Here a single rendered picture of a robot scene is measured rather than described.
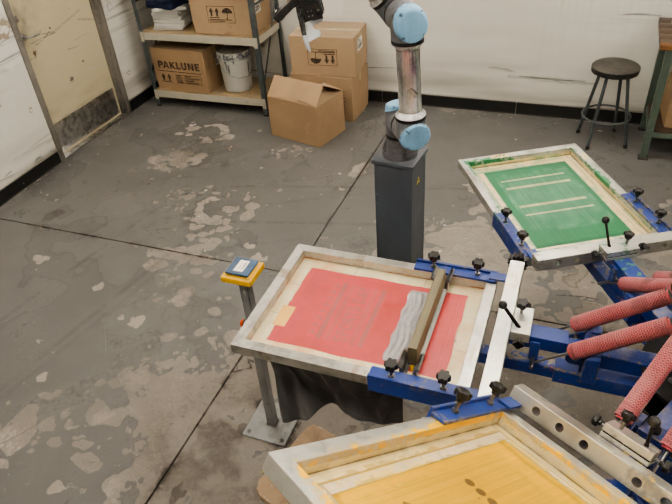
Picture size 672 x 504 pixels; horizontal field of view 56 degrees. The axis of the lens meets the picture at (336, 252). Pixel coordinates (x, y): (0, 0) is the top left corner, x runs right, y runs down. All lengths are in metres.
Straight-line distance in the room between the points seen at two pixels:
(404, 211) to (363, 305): 0.60
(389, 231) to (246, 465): 1.24
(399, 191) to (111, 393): 1.85
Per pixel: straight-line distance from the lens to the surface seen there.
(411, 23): 2.26
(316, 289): 2.35
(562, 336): 2.09
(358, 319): 2.21
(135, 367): 3.62
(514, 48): 5.68
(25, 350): 4.01
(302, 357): 2.06
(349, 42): 5.51
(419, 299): 2.28
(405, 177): 2.62
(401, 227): 2.76
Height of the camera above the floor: 2.47
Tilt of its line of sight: 37 degrees down
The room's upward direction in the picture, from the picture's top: 5 degrees counter-clockwise
